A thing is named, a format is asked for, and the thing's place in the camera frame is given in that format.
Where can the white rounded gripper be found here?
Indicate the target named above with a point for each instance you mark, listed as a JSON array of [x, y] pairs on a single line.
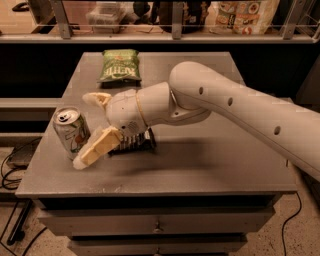
[[122, 111]]

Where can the silver 7up soda can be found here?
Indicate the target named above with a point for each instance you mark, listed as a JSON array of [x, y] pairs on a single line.
[[72, 129]]

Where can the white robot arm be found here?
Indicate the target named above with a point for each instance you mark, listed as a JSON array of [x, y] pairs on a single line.
[[191, 93]]

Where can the dark chocolate bar wrapper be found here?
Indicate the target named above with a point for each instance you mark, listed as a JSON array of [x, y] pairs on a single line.
[[141, 142]]

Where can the green chip bag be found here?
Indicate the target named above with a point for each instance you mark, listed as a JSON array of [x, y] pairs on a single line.
[[120, 65]]

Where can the grey power adapter box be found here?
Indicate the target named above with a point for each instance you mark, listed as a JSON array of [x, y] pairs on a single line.
[[21, 157]]

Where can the clear plastic container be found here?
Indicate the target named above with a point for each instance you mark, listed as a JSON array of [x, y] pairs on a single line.
[[106, 17]]

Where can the metal drawer knob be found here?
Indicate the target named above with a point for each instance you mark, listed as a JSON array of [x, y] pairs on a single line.
[[157, 228]]

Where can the grey drawer cabinet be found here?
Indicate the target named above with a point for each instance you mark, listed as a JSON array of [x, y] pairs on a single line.
[[208, 185]]

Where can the dark bag on shelf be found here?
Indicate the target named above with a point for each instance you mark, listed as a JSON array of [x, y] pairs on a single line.
[[191, 15]]

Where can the white printed snack bag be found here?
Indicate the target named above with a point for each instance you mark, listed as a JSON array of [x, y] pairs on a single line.
[[244, 17]]

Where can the grey metal shelf rail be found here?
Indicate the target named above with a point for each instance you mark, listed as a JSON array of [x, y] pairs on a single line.
[[64, 21]]

